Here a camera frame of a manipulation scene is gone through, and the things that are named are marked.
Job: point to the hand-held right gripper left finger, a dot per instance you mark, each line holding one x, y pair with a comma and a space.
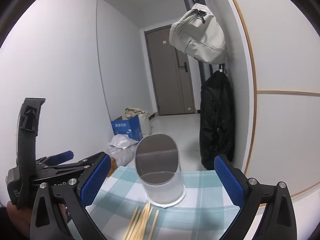
96, 180

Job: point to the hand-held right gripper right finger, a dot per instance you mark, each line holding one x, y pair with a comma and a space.
228, 182

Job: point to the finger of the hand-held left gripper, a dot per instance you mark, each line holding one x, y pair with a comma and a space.
72, 168
65, 154

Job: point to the bunch of wooden chopsticks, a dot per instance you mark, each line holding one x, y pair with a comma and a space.
140, 225

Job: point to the white grey utensil holder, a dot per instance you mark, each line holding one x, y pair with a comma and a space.
162, 190

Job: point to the person's left hand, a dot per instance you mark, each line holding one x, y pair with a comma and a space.
16, 216

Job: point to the teal plaid tablecloth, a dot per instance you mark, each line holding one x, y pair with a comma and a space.
200, 187

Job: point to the grey plastic bag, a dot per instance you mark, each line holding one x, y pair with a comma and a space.
122, 156

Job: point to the white plastic bag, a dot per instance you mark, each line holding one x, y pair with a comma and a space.
122, 142

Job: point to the blue cardboard box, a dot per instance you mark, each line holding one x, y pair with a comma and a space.
127, 128

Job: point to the black backpack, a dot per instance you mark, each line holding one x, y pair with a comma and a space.
216, 120

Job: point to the white sack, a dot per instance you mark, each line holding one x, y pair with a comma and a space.
146, 125

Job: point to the grey door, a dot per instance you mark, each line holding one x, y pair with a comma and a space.
165, 80

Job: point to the white wardrobe with wooden trim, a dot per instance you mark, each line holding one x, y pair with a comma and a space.
280, 55

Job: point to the beige backpack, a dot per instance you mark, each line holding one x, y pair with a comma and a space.
200, 35

